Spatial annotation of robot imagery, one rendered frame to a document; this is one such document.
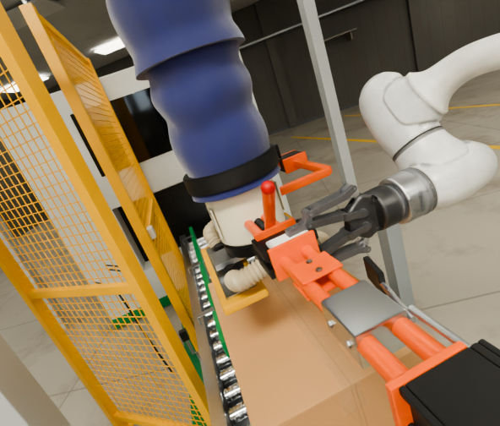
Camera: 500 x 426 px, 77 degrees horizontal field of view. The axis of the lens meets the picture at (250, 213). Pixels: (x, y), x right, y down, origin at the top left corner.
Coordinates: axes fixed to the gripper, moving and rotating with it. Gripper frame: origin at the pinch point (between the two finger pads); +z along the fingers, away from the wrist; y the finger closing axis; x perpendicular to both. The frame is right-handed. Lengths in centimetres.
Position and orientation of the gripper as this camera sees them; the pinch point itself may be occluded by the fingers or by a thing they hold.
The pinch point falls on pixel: (290, 249)
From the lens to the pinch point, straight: 53.8
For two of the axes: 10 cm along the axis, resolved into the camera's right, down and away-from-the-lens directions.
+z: -9.0, 4.0, -1.7
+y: 3.3, 8.8, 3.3
